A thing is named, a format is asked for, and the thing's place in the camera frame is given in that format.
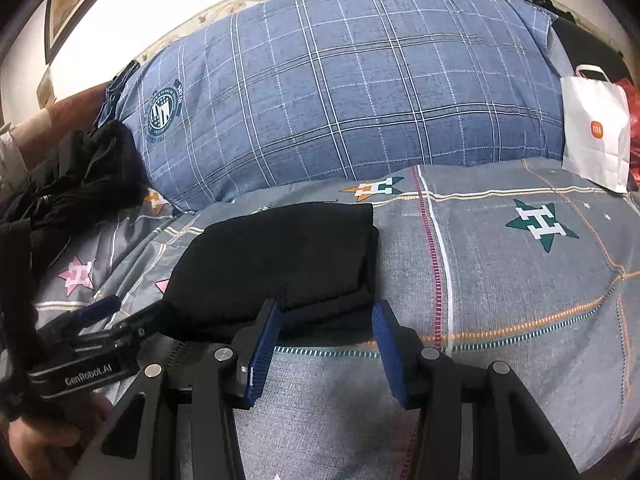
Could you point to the brown cushion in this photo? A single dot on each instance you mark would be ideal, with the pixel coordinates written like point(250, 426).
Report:
point(65, 115)

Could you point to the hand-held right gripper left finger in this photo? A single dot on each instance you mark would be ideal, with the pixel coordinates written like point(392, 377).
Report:
point(260, 355)

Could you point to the blue plaid quilt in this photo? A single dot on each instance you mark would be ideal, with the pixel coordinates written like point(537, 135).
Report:
point(350, 100)

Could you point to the grey star-print bedsheet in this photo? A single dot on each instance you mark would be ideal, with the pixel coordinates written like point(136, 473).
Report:
point(500, 310)

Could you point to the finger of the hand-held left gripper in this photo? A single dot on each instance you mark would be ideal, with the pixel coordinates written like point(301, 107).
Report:
point(150, 317)
point(97, 306)

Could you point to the red plastic bag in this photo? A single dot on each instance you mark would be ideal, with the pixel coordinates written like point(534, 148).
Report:
point(634, 125)

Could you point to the white cloth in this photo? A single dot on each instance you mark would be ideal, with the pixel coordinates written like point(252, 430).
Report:
point(10, 155)

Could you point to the wooden picture frame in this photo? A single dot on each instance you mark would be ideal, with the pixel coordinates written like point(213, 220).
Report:
point(65, 5)

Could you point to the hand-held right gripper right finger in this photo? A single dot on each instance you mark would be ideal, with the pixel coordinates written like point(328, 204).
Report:
point(390, 355)

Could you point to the person's left hand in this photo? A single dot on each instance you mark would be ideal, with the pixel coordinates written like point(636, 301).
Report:
point(45, 440)

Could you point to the white paper bag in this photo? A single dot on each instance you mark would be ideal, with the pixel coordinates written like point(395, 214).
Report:
point(595, 150)

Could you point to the black pants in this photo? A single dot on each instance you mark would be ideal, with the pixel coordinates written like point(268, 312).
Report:
point(280, 255)

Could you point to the black bag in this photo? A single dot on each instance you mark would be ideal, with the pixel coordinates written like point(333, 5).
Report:
point(585, 45)

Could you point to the black jacket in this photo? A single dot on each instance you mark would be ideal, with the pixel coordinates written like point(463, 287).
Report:
point(80, 180)

